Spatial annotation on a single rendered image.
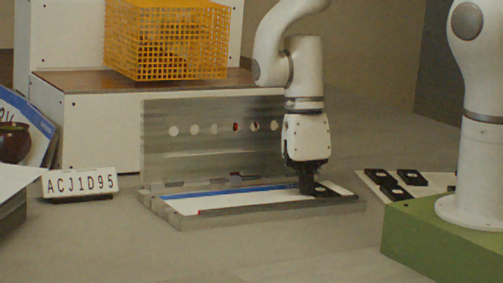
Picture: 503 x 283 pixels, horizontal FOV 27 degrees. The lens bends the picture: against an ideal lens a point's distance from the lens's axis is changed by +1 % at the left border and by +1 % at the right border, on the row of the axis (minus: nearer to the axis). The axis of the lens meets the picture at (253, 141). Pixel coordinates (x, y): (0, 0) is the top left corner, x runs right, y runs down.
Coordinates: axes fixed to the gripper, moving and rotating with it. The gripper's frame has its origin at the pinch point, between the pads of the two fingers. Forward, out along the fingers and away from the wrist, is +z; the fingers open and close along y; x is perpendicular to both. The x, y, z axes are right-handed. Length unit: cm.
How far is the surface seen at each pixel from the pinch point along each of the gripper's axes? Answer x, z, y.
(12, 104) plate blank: 57, -18, -45
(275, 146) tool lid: 10.8, -7.4, -0.9
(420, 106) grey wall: 198, -6, 193
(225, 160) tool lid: 9.9, -5.2, -14.2
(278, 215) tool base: -6.7, 5.0, -11.2
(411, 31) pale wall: 195, -41, 185
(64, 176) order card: 17, -4, -48
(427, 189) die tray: -0.3, 3.9, 32.6
